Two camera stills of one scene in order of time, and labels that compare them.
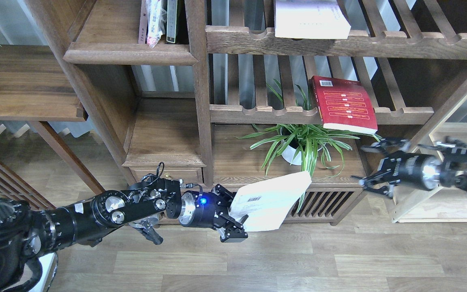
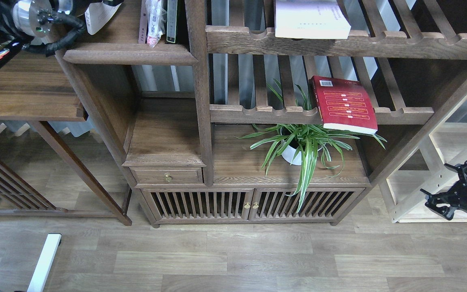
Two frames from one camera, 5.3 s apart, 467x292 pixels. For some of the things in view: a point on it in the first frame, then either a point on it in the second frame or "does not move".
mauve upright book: x=143 y=22 does not move
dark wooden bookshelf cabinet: x=242 y=93 does not move
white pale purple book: x=310 y=19 does not move
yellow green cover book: x=268 y=204 → x=98 y=15
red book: x=344 y=105 does not move
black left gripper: x=200 y=209 → x=35 y=18
